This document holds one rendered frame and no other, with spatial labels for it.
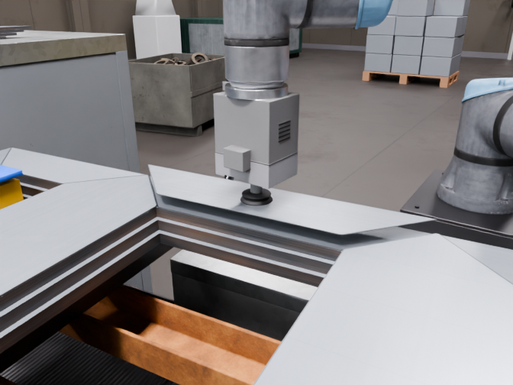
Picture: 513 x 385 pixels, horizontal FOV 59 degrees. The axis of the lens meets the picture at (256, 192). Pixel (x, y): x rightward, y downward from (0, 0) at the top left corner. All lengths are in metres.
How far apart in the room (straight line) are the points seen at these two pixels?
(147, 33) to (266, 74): 8.60
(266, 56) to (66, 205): 0.34
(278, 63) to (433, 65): 6.74
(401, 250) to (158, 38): 8.56
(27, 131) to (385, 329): 0.84
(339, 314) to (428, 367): 0.09
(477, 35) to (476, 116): 10.89
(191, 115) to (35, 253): 3.55
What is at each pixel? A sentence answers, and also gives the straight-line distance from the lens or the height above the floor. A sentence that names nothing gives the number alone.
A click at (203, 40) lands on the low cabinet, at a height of 0.45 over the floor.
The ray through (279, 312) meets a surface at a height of 0.64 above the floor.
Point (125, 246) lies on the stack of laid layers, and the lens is 0.59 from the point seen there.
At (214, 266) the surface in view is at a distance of 0.83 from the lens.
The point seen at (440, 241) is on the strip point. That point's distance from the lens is 0.57.
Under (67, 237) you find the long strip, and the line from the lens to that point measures 0.58.
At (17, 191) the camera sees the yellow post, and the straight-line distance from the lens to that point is 0.78.
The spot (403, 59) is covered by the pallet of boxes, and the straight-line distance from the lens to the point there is 7.32.
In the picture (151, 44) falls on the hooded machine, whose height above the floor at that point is 0.42.
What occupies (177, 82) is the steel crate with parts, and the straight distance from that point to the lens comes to 4.05.
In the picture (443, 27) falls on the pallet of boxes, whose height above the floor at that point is 0.82.
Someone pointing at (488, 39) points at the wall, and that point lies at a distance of 11.72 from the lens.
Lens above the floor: 1.12
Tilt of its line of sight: 23 degrees down
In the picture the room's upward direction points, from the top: straight up
